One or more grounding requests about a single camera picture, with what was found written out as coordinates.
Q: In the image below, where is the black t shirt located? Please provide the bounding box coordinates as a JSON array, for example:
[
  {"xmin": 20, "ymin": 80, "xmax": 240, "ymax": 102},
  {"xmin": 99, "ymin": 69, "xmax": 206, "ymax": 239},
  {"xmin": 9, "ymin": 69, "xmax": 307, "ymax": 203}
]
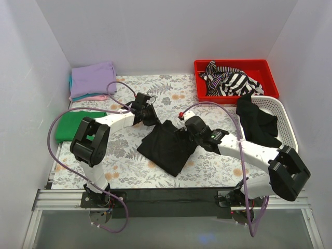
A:
[{"xmin": 137, "ymin": 120, "xmax": 197, "ymax": 177}]

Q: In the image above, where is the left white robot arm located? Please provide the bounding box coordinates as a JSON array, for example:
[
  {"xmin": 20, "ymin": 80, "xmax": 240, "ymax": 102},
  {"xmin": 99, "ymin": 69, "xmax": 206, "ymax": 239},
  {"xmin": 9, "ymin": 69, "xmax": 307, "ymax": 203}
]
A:
[{"xmin": 70, "ymin": 93, "xmax": 160, "ymax": 208}]

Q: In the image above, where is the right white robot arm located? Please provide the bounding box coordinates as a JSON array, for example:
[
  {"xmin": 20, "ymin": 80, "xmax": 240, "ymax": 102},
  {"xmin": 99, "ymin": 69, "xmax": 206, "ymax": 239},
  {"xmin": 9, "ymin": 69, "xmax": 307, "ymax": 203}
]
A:
[{"xmin": 179, "ymin": 112, "xmax": 311, "ymax": 206}]

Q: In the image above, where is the floral table cloth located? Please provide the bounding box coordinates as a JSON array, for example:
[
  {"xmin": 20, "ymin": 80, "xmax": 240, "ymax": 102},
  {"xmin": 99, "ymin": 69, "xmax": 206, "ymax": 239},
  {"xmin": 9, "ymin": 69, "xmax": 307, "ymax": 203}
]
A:
[{"xmin": 51, "ymin": 74, "xmax": 291, "ymax": 189}]

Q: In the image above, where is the folded pink t shirt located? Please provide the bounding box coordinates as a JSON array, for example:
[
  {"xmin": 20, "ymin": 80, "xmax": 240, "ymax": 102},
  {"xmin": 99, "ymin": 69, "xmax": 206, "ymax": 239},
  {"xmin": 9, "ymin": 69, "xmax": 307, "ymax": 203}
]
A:
[{"xmin": 69, "ymin": 94, "xmax": 108, "ymax": 102}]

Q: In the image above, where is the black white striped shirt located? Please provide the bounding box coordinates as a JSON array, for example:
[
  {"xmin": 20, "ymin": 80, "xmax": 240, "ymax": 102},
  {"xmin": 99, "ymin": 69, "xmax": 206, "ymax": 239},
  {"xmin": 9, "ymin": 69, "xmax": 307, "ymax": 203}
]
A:
[{"xmin": 199, "ymin": 61, "xmax": 265, "ymax": 96}]

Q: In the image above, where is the folded lilac t shirt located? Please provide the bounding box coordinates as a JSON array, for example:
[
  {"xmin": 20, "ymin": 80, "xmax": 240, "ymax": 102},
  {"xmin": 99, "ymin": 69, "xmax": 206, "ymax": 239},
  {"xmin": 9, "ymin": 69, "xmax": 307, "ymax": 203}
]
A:
[{"xmin": 71, "ymin": 61, "xmax": 116, "ymax": 97}]

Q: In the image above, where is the black garment in basket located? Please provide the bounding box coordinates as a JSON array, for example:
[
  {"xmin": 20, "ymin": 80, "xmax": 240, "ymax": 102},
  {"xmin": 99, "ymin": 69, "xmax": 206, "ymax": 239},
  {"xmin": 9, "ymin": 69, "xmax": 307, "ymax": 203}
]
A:
[{"xmin": 236, "ymin": 94, "xmax": 282, "ymax": 148}]

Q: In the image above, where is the folded green t shirt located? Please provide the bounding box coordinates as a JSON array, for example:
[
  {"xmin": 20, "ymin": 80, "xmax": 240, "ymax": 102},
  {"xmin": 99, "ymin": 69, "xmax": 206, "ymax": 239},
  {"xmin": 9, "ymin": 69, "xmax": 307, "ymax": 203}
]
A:
[{"xmin": 55, "ymin": 111, "xmax": 107, "ymax": 144}]

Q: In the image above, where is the folded teal t shirt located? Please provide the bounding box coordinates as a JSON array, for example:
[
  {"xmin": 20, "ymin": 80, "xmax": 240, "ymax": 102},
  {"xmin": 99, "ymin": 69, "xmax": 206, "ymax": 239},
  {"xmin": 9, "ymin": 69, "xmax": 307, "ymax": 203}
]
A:
[{"xmin": 68, "ymin": 75, "xmax": 78, "ymax": 101}]

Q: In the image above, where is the red plastic tray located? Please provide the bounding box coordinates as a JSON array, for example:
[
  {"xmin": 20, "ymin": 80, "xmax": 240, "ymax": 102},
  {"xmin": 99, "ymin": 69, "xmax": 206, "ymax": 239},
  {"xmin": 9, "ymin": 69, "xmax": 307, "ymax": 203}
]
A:
[{"xmin": 194, "ymin": 59, "xmax": 280, "ymax": 104}]

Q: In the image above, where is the white perforated laundry basket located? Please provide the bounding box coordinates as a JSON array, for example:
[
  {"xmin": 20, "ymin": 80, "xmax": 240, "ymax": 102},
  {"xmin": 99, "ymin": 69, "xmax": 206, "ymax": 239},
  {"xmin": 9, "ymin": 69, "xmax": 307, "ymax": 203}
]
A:
[{"xmin": 238, "ymin": 95, "xmax": 299, "ymax": 152}]

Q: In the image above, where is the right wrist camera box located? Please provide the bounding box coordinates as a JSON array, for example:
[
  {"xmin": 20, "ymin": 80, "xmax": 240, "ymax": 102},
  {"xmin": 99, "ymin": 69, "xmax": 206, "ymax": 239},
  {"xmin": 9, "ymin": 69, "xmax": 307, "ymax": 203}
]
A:
[{"xmin": 178, "ymin": 110, "xmax": 196, "ymax": 122}]

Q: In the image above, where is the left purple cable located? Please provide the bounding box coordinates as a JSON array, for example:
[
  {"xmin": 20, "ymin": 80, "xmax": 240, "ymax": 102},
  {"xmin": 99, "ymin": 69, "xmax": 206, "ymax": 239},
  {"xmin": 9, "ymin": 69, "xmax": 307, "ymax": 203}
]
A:
[{"xmin": 46, "ymin": 81, "xmax": 137, "ymax": 234}]

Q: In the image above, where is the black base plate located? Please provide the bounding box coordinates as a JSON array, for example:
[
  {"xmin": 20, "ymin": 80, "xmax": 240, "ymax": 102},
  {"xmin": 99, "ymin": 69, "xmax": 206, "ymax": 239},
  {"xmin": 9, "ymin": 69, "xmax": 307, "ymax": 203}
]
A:
[{"xmin": 80, "ymin": 187, "xmax": 265, "ymax": 220}]

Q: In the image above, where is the aluminium frame rail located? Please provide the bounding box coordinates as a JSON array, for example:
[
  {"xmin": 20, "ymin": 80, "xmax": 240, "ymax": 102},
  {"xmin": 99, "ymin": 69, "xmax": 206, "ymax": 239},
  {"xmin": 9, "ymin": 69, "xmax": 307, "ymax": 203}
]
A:
[{"xmin": 23, "ymin": 189, "xmax": 324, "ymax": 248}]

